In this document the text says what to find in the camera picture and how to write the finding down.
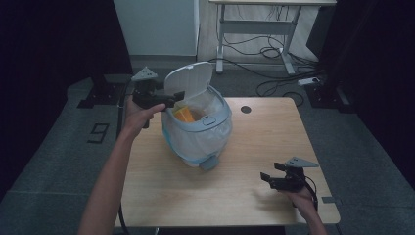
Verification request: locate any tangle of black cables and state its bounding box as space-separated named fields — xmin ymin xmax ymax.
xmin=216 ymin=32 xmax=321 ymax=67

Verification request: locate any dark curtain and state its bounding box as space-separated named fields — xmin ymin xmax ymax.
xmin=306 ymin=0 xmax=415 ymax=180
xmin=0 ymin=0 xmax=133 ymax=200

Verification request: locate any person's left hand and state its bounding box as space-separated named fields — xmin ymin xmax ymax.
xmin=122 ymin=95 xmax=167 ymax=140

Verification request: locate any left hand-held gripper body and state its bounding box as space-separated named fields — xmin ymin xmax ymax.
xmin=130 ymin=66 xmax=168 ymax=111

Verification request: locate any person's right hand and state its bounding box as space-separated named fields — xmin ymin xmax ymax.
xmin=283 ymin=186 xmax=319 ymax=219

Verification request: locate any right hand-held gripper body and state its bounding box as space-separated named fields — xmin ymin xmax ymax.
xmin=276 ymin=156 xmax=320 ymax=193

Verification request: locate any white plastic bin liner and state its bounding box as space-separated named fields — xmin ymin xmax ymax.
xmin=161 ymin=87 xmax=231 ymax=167

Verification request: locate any black stand base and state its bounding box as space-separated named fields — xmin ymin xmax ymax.
xmin=76 ymin=73 xmax=128 ymax=110
xmin=304 ymin=81 xmax=357 ymax=114

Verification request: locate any white power strip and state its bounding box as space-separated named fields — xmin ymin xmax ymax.
xmin=297 ymin=76 xmax=323 ymax=87

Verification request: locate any long black floor cable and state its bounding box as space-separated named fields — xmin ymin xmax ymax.
xmin=208 ymin=57 xmax=324 ymax=82

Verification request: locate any white metal frame desk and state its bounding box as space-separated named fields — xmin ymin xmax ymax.
xmin=208 ymin=0 xmax=338 ymax=76

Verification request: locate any yellow cylindrical canister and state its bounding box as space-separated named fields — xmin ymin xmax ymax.
xmin=172 ymin=106 xmax=197 ymax=124

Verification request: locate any white panel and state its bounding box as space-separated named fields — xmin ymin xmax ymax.
xmin=113 ymin=0 xmax=201 ymax=57

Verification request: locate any looped black floor cable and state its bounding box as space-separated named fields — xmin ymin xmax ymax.
xmin=255 ymin=78 xmax=306 ymax=108

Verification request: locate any white grey pedal trash can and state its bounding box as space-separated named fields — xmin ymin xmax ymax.
xmin=161 ymin=61 xmax=233 ymax=172

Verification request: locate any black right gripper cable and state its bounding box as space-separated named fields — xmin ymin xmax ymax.
xmin=293 ymin=170 xmax=320 ymax=212

